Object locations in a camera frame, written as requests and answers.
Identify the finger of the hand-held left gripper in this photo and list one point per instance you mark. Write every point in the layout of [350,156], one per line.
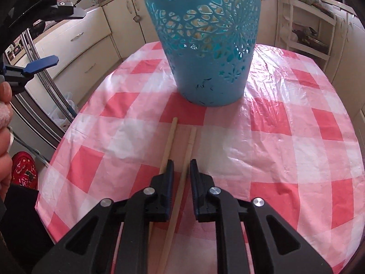
[77,12]
[42,62]

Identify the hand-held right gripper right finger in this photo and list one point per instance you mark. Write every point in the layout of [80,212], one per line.
[194,177]

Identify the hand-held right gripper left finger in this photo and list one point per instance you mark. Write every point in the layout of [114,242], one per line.
[170,177]

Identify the wooden chopstick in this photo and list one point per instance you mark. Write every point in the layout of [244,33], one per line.
[170,139]
[184,165]

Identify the blue perforated plastic basket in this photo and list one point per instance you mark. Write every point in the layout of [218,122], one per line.
[199,77]

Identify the person's left hand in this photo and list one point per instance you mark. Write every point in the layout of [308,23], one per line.
[5,159]

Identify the cream drawer base cabinet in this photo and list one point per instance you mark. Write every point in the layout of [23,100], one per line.
[71,42]

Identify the clear plastic bag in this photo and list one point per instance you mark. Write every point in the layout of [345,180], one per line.
[61,111]

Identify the pink checkered tablecloth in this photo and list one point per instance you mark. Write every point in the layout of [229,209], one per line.
[271,148]

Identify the red slipper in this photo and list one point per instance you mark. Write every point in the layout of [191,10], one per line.
[24,171]

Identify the person's dark clothing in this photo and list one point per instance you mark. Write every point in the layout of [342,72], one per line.
[20,234]

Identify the dark pot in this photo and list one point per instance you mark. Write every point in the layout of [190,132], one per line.
[312,41]

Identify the white storage cart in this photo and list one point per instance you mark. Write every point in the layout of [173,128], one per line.
[308,20]

